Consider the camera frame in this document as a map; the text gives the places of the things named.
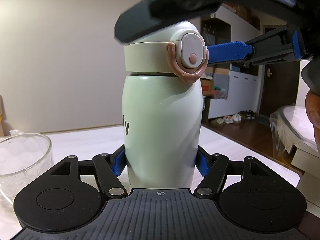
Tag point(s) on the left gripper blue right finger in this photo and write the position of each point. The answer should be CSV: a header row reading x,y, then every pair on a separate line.
x,y
213,169

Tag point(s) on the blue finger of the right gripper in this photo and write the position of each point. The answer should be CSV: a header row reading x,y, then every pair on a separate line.
x,y
276,46
149,16

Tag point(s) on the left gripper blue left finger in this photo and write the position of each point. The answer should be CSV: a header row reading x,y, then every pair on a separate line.
x,y
108,168

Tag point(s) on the white bottle cap lid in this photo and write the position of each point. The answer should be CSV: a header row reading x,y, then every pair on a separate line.
x,y
178,49

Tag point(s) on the white thermos bottle body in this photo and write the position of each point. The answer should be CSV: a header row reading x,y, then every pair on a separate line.
x,y
161,122

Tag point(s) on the person right hand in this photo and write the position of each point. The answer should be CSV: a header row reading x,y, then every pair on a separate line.
x,y
312,104

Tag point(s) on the shoes on floor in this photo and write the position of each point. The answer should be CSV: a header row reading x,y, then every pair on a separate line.
x,y
234,119

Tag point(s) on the brown cardboard box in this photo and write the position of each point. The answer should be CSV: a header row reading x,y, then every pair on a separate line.
x,y
207,87

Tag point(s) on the clear glass bowl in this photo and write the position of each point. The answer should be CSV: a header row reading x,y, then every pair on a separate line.
x,y
24,157

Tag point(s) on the white wall cabinet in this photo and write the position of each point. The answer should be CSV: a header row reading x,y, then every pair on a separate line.
x,y
243,89

